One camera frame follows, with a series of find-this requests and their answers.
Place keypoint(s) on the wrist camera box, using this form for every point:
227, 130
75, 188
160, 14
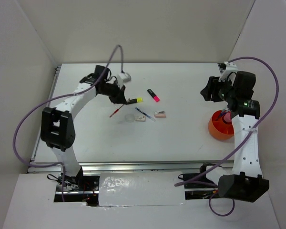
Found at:
123, 78
226, 69

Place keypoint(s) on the pink eraser with sharpener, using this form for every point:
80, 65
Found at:
160, 114

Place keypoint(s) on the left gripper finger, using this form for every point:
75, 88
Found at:
113, 99
120, 97

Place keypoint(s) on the pink cap black highlighter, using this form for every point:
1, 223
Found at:
153, 95

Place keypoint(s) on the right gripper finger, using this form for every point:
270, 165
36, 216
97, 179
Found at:
210, 85
207, 94

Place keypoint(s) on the aluminium table frame rail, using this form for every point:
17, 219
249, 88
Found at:
179, 141

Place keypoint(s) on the yellow cap black highlighter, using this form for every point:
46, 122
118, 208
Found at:
135, 100

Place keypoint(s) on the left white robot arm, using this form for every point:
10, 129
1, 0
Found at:
57, 127

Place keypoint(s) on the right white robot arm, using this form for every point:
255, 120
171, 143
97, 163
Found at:
245, 182

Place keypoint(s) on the blue clear barrel pen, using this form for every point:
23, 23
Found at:
144, 113

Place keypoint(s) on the clear tape roll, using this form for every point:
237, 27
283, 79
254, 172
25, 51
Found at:
129, 118

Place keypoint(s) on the orange round organizer container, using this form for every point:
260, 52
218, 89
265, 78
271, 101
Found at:
218, 129

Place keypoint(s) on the white staples box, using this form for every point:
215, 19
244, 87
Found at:
140, 118

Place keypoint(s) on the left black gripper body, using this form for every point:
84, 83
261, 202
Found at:
113, 90

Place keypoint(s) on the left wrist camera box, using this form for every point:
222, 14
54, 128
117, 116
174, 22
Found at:
123, 78

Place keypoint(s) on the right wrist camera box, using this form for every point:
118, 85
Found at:
226, 69

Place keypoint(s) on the red gel pen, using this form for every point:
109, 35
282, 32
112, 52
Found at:
117, 110

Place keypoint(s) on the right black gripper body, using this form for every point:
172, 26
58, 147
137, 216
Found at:
223, 90

